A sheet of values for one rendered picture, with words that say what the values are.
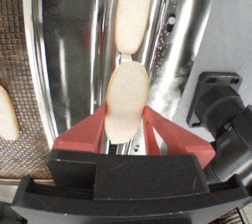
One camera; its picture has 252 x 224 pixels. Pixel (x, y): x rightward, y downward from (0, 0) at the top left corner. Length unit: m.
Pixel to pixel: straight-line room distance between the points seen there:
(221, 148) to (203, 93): 0.11
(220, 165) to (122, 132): 0.13
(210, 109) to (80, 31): 0.23
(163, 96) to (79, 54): 0.14
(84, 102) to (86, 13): 0.15
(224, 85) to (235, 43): 0.07
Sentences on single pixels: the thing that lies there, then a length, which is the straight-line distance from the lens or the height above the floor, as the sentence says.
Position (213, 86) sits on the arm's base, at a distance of 0.28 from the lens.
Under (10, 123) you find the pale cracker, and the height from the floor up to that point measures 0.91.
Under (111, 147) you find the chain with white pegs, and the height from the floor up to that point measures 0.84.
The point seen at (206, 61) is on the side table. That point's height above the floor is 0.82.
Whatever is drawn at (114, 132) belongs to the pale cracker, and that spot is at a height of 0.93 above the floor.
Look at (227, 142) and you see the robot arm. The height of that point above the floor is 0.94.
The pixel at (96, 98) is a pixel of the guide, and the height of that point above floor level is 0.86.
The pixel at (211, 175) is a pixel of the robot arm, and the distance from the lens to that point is 0.22.
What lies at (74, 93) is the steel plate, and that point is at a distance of 0.27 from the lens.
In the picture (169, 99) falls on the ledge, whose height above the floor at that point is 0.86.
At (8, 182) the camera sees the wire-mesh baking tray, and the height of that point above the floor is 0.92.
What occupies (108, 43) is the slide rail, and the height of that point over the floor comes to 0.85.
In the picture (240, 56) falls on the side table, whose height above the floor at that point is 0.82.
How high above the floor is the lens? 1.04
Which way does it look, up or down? 56 degrees down
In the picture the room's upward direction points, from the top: 175 degrees clockwise
